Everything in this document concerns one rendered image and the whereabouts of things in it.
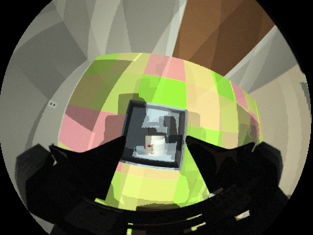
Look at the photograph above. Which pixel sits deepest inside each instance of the pale grey cylinder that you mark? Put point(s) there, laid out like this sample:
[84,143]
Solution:
[155,146]

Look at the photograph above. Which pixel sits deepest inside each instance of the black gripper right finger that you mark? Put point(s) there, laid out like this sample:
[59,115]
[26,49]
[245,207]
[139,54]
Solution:
[214,162]

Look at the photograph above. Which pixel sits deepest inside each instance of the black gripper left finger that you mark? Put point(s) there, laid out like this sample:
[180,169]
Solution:
[95,167]

